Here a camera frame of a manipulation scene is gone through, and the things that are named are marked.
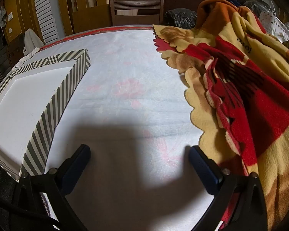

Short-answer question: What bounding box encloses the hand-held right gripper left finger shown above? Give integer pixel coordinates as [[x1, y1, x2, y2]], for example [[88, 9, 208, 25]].
[[13, 144, 91, 231]]

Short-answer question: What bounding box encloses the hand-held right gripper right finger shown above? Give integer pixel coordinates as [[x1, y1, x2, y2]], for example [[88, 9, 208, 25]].
[[188, 146, 268, 231]]

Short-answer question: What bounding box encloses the striped jewelry box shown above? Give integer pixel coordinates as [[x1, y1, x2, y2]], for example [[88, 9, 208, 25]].
[[0, 49, 91, 182]]

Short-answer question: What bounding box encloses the red and yellow fleece blanket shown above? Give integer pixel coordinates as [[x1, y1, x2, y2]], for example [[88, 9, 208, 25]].
[[152, 0, 289, 231]]

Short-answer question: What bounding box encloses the white glove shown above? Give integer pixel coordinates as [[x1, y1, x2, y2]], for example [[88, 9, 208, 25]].
[[13, 48, 40, 66]]

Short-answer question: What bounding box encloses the white garment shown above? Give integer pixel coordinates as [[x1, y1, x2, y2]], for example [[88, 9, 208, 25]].
[[24, 28, 45, 53]]

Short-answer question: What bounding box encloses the wooden board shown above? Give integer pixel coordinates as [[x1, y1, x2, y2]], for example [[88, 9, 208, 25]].
[[72, 11, 111, 34]]

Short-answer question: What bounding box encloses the black plastic bag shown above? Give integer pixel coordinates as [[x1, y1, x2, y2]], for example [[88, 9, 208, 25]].
[[164, 9, 198, 29], [238, 0, 272, 17]]

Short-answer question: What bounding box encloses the yellow wooden cabinet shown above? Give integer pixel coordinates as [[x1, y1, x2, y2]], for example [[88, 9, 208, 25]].
[[3, 0, 39, 44]]

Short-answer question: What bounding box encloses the white patterned paper bag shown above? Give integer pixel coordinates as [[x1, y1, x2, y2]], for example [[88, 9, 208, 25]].
[[259, 11, 289, 41]]

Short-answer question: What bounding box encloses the white louvered door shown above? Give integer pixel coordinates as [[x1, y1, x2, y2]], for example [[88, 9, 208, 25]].
[[32, 0, 57, 44]]

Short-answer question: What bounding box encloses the dark wooden chair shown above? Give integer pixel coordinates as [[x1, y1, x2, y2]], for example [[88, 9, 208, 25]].
[[109, 0, 165, 26]]

